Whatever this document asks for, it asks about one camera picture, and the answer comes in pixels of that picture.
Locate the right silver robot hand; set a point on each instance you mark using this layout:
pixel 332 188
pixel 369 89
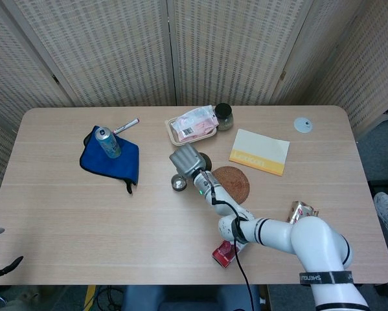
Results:
pixel 187 160

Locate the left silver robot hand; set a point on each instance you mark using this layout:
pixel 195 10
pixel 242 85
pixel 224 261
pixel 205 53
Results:
pixel 2 268

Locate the black teapot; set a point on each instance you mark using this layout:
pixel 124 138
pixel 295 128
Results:
pixel 206 161

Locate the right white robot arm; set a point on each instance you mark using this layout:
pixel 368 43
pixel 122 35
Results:
pixel 310 236

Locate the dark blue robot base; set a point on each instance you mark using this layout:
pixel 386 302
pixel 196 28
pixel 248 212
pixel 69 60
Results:
pixel 187 298

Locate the brown round woven coaster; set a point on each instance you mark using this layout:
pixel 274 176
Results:
pixel 235 184

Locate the white round lid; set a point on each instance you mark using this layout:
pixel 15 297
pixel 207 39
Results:
pixel 302 126

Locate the dark green ceramic teacup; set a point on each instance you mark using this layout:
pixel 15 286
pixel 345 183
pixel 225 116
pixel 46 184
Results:
pixel 178 185

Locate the beige takeaway food tray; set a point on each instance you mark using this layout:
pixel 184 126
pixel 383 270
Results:
pixel 171 129

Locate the pink white snack packet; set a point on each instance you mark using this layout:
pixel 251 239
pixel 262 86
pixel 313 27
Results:
pixel 193 126

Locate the glass jar black lid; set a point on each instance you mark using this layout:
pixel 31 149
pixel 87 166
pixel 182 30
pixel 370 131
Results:
pixel 224 121

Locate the white marker pen red cap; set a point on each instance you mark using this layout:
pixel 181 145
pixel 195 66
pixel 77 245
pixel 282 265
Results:
pixel 127 125

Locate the white yellow Lexicon book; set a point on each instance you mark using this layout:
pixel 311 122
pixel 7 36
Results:
pixel 261 145

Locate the light blue drink can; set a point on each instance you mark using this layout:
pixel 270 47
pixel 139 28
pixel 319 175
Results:
pixel 111 147

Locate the blue microfiber cloth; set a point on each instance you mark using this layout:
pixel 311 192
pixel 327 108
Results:
pixel 96 158

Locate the red NFC juice bottle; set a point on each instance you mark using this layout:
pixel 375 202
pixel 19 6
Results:
pixel 223 254

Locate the gold patterned snack bag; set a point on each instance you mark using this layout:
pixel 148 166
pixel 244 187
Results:
pixel 302 210

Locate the woven folding screen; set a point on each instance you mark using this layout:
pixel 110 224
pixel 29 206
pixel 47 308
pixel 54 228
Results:
pixel 116 48

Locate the white sneaker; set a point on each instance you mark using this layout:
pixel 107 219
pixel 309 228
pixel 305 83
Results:
pixel 384 207

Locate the black metal frame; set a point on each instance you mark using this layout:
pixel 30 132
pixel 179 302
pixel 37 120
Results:
pixel 384 185

